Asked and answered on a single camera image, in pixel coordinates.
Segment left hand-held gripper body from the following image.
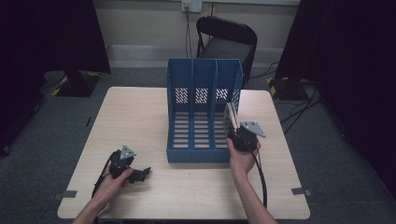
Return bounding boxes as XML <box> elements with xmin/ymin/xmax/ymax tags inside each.
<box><xmin>108</xmin><ymin>145</ymin><xmax>142</xmax><ymax>180</ymax></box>

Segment right hand-held gripper black cable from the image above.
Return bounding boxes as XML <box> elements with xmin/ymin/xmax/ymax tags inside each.
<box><xmin>247</xmin><ymin>148</ymin><xmax>269</xmax><ymax>210</ymax></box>

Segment green leaf picture book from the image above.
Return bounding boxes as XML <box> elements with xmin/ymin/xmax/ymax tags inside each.
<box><xmin>223</xmin><ymin>102</ymin><xmax>240</xmax><ymax>138</ymax></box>

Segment person's right hand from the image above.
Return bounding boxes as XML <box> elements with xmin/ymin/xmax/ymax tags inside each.
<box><xmin>225</xmin><ymin>137</ymin><xmax>262</xmax><ymax>177</ymax></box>

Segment grey tape piece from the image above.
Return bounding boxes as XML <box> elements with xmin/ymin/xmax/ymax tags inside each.
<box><xmin>290</xmin><ymin>187</ymin><xmax>313</xmax><ymax>197</ymax></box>
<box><xmin>52</xmin><ymin>189</ymin><xmax>78</xmax><ymax>201</ymax></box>

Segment hand-held gripper black cable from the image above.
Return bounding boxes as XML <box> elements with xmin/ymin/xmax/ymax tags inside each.
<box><xmin>247</xmin><ymin>148</ymin><xmax>269</xmax><ymax>210</ymax></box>
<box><xmin>91</xmin><ymin>149</ymin><xmax>121</xmax><ymax>200</ymax></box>

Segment person's left hand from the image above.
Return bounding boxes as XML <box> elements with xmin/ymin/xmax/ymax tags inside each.
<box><xmin>93</xmin><ymin>167</ymin><xmax>135</xmax><ymax>203</ymax></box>

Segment black floor cables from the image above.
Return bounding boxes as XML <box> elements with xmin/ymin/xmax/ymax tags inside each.
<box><xmin>248</xmin><ymin>61</ymin><xmax>323</xmax><ymax>135</ymax></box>

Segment black cable from wall socket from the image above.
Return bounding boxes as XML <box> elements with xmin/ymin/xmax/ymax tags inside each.
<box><xmin>184</xmin><ymin>8</ymin><xmax>193</xmax><ymax>60</ymax></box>

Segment black folding chair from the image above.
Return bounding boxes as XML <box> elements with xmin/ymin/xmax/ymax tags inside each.
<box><xmin>195</xmin><ymin>15</ymin><xmax>259</xmax><ymax>86</ymax></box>

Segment black stand base yellow tape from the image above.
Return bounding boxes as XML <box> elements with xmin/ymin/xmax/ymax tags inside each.
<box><xmin>265</xmin><ymin>76</ymin><xmax>310</xmax><ymax>102</ymax></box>
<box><xmin>51</xmin><ymin>69</ymin><xmax>103</xmax><ymax>98</ymax></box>

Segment blue plastic file rack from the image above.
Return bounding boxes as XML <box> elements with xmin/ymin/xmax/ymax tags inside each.
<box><xmin>165</xmin><ymin>57</ymin><xmax>244</xmax><ymax>164</ymax></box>

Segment white wall socket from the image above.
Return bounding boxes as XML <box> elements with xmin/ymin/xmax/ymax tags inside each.
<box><xmin>181</xmin><ymin>0</ymin><xmax>204</xmax><ymax>14</ymax></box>

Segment dark curtain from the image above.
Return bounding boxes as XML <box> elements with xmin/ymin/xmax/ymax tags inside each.
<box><xmin>274</xmin><ymin>0</ymin><xmax>396</xmax><ymax>200</ymax></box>
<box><xmin>0</xmin><ymin>0</ymin><xmax>112</xmax><ymax>157</ymax></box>

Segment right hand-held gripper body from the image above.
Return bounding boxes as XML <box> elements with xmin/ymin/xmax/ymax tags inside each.
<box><xmin>228</xmin><ymin>120</ymin><xmax>267</xmax><ymax>153</ymax></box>

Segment left hand-held gripper black cable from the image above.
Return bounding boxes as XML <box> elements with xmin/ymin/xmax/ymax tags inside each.
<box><xmin>91</xmin><ymin>149</ymin><xmax>121</xmax><ymax>200</ymax></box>

